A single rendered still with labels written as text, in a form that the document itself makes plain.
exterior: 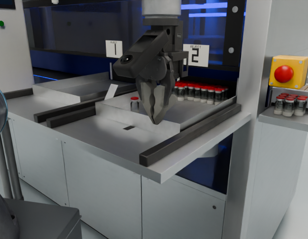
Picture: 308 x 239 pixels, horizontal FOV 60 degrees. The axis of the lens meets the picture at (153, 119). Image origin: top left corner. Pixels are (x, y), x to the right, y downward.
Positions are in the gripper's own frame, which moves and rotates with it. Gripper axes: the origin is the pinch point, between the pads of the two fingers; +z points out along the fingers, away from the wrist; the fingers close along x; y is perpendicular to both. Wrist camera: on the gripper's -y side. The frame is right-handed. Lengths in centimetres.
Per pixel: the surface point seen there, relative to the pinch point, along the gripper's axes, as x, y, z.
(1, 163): 101, 5, 46
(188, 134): -8.1, 1.0, 1.6
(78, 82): 54, 20, 2
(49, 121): 20.6, -11.8, 1.7
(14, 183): 101, 9, 60
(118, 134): 5.9, -4.7, 3.5
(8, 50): 92, 13, -9
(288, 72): -19.2, 24.7, -8.9
